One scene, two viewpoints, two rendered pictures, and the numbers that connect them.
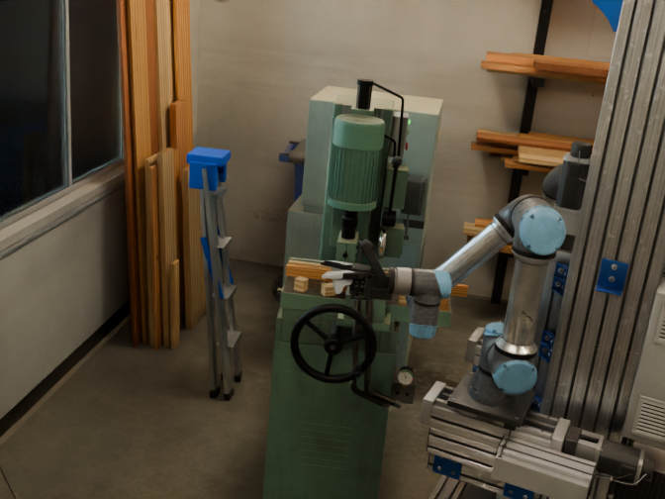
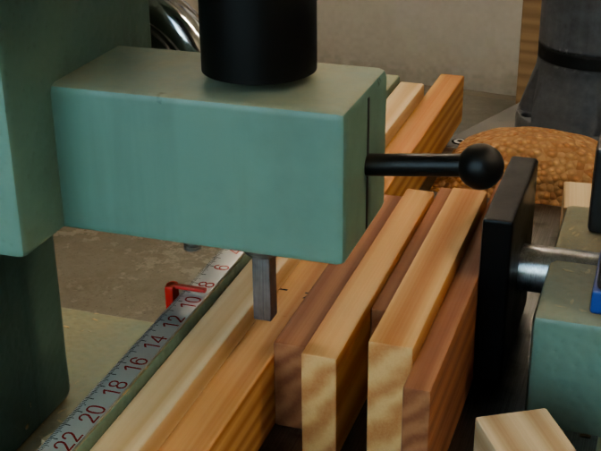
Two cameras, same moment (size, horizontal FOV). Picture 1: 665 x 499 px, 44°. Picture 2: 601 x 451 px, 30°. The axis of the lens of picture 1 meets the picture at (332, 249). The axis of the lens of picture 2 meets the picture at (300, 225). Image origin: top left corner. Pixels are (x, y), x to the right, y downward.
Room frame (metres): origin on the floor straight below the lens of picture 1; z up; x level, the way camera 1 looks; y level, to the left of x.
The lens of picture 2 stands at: (2.64, 0.40, 1.22)
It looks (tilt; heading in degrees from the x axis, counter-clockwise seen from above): 25 degrees down; 286
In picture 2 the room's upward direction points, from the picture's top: 1 degrees counter-clockwise
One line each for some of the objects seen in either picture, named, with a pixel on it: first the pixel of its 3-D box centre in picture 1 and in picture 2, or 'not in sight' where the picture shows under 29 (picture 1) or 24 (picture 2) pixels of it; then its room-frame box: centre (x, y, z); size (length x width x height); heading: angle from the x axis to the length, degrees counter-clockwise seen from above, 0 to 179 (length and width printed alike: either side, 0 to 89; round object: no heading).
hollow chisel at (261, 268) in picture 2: not in sight; (264, 270); (2.78, -0.05, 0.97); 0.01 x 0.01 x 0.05; 87
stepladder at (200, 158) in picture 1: (215, 274); not in sight; (3.51, 0.53, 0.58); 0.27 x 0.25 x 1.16; 84
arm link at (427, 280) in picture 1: (429, 284); not in sight; (2.04, -0.27, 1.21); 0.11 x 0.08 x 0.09; 93
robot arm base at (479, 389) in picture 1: (495, 380); not in sight; (2.19, -0.53, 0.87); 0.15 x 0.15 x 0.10
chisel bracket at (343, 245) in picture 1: (347, 248); (223, 161); (2.80, -0.06, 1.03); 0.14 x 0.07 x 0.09; 177
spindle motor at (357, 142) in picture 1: (355, 162); not in sight; (2.78, -0.05, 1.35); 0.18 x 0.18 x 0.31
